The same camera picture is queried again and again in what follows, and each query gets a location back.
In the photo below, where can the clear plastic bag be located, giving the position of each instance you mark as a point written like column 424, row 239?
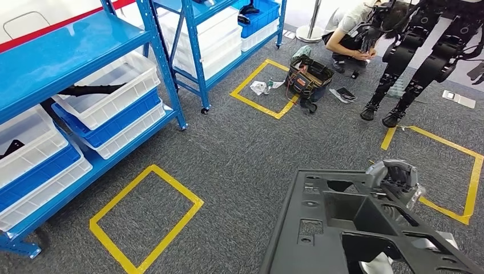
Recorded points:
column 259, row 87

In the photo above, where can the black flat device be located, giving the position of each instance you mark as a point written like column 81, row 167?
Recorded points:
column 344, row 94

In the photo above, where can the grey floor outlet plate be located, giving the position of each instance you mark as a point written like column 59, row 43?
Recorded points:
column 459, row 99

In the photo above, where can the blue metal shelf rack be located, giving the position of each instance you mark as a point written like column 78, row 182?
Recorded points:
column 193, row 56
column 56, row 56

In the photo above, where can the person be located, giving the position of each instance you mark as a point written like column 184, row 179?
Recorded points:
column 348, row 19

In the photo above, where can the black humanoid robot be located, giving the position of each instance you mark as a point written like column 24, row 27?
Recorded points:
column 399, row 56

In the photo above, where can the silver stanchion base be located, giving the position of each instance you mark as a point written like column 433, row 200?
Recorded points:
column 312, row 30

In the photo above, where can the large white plastic crate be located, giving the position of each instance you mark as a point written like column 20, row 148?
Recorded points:
column 211, row 26
column 219, row 60

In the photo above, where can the black plastic panel part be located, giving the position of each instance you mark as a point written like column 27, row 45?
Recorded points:
column 302, row 234

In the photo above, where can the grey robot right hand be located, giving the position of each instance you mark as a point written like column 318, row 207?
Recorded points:
column 378, row 170

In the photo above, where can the black tool bag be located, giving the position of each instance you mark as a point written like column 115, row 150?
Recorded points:
column 310, row 75

